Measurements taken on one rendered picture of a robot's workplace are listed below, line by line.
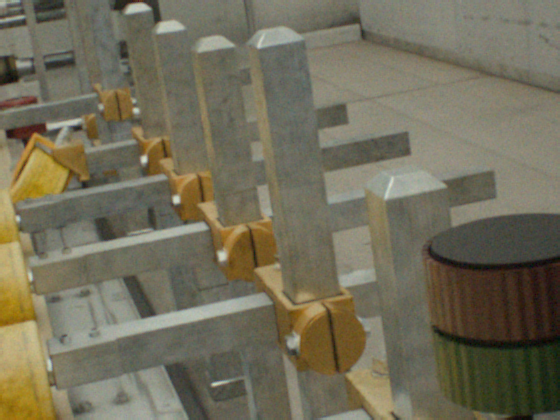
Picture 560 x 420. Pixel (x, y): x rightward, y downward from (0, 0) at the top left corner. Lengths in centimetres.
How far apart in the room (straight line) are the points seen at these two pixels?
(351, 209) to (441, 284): 83
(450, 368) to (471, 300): 3
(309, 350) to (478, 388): 50
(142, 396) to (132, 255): 57
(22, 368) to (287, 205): 22
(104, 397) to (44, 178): 32
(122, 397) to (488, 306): 136
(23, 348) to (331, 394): 23
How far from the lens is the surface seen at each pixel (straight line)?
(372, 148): 148
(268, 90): 87
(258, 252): 113
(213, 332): 95
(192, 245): 119
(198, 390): 151
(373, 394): 75
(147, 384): 177
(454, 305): 39
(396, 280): 66
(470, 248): 40
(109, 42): 212
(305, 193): 89
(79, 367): 94
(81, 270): 118
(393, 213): 65
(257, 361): 119
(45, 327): 119
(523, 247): 40
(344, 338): 90
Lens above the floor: 127
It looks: 15 degrees down
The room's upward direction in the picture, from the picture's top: 9 degrees counter-clockwise
